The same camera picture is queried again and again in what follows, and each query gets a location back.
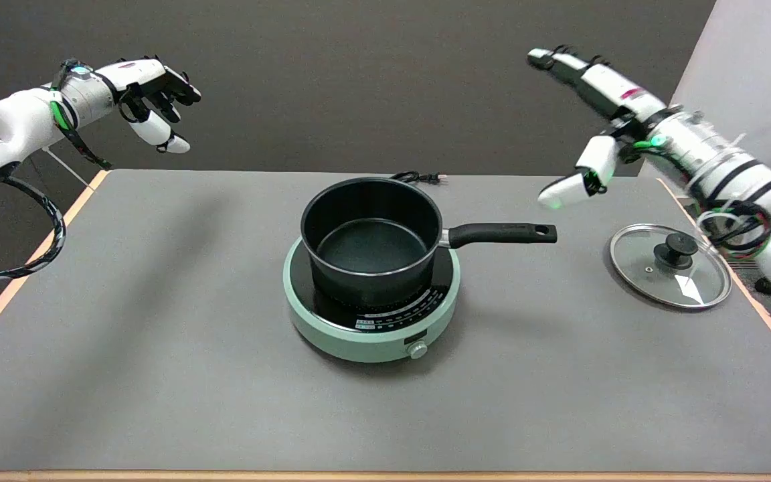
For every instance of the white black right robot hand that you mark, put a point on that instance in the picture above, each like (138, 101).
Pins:
(620, 90)

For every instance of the grey table mat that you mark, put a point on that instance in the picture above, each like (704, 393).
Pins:
(158, 368)

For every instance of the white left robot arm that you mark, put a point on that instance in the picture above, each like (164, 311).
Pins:
(17, 120)

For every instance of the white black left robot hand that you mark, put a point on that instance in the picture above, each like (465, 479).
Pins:
(141, 73)

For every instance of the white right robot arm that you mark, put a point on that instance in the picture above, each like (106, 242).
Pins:
(713, 154)

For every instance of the glass pot lid black knob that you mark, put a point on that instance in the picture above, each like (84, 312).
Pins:
(646, 268)

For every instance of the grey stand leg black foot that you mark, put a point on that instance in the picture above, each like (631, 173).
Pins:
(765, 286)

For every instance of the mint green induction cooker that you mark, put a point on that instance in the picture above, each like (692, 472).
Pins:
(332, 335)

